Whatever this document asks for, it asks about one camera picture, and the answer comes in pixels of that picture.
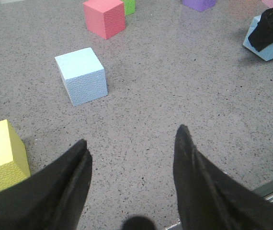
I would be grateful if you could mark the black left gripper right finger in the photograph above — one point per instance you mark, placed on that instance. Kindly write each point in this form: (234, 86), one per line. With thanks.
(208, 199)

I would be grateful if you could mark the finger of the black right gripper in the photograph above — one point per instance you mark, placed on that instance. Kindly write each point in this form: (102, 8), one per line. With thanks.
(262, 36)

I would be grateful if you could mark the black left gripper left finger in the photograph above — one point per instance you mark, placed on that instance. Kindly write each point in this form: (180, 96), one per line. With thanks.
(53, 198)

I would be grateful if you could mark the light blue foam block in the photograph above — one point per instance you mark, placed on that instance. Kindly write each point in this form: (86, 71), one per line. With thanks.
(83, 76)
(267, 53)

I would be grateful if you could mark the pink foam block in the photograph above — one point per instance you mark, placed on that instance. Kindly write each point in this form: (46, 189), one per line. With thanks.
(268, 3)

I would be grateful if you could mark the yellow foam block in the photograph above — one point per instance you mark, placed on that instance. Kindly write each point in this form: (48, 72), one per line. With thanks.
(14, 166)

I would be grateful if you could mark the lower purple foam block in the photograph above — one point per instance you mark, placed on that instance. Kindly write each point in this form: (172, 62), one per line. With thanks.
(199, 5)

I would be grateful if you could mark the green foam block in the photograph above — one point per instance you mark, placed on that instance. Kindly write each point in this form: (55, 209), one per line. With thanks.
(129, 6)

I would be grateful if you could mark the red foam block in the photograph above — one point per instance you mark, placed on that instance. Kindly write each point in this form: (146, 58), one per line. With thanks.
(105, 18)

